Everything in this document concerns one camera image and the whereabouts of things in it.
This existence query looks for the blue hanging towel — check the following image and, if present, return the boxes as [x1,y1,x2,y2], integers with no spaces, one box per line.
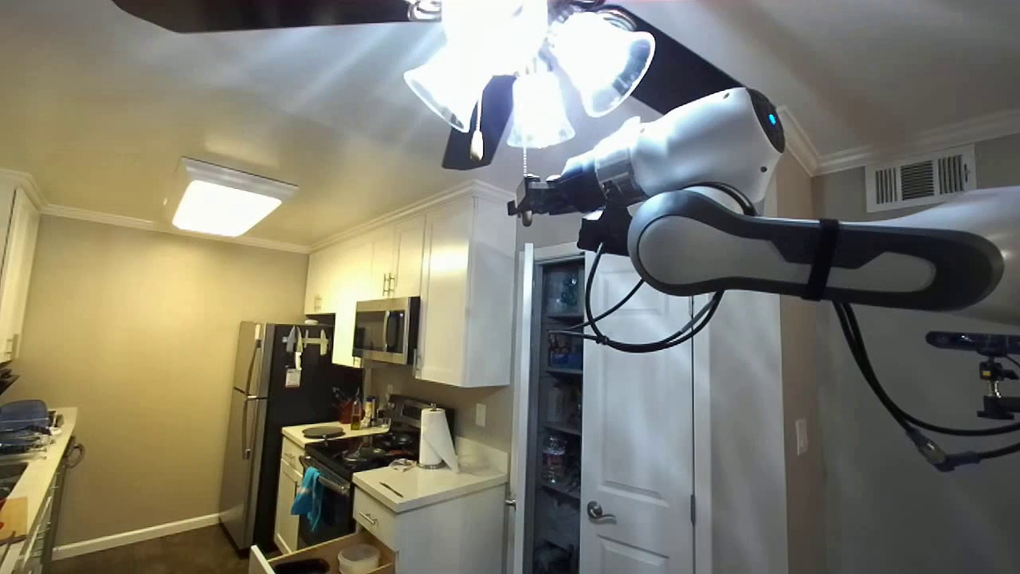
[289,464,329,535]

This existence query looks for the white panel door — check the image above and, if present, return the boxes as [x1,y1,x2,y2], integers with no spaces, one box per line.
[577,252,707,574]

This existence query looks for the white wall air vent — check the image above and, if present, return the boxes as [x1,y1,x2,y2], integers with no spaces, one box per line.
[864,146,979,213]

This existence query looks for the white upper kitchen cabinets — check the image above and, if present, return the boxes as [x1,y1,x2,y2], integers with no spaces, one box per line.
[303,190,519,394]

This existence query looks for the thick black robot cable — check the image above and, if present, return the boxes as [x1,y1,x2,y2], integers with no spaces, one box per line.
[829,296,1020,475]

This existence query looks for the white kitchen stove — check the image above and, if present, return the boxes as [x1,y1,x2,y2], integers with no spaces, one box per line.
[272,418,392,557]

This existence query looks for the white round bowl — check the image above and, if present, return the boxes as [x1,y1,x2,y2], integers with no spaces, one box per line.
[336,543,386,574]

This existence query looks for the rectangular ceiling light panel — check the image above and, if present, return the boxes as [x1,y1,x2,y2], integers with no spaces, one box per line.
[170,157,303,242]

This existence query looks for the dark ceiling fan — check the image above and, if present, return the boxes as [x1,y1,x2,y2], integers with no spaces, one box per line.
[107,0,749,177]

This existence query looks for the white tall wall cabinet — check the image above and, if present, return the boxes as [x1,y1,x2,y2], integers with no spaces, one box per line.
[0,171,45,367]

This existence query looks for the glass fan light fixture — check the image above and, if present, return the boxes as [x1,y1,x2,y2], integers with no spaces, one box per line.
[402,0,661,153]

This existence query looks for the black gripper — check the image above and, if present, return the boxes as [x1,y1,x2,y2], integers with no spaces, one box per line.
[504,165,632,231]

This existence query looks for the black velcro arm strap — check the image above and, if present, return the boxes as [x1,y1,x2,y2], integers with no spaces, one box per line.
[801,213,846,304]

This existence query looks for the black camera on stand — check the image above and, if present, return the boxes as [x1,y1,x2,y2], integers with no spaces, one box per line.
[922,326,1020,423]

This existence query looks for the pantry shelves with goods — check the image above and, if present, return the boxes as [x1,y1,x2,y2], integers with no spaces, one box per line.
[526,252,590,574]

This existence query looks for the light kitchen counter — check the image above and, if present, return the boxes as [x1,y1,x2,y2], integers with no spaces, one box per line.
[0,405,83,574]

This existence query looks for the stainless over-range microwave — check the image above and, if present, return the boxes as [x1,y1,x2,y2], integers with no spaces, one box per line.
[351,295,424,369]

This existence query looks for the white paper towel roll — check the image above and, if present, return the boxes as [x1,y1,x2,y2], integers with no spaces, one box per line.
[413,403,461,475]

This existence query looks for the blue folded cloth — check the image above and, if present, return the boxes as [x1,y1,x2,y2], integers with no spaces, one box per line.
[0,396,58,457]

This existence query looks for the thin black looped cable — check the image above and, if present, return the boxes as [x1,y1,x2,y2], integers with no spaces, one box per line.
[577,242,728,356]

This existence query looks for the black kitchen stove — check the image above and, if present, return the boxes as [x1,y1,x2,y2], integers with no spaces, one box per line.
[299,396,430,548]

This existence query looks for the white base cabinet with counter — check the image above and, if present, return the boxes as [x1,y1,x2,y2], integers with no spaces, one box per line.
[351,458,512,574]

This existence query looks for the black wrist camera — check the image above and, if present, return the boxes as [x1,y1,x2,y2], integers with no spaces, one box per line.
[577,203,638,260]

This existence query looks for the stainless steel refrigerator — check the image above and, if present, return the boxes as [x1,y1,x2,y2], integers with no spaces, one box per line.
[218,319,342,555]

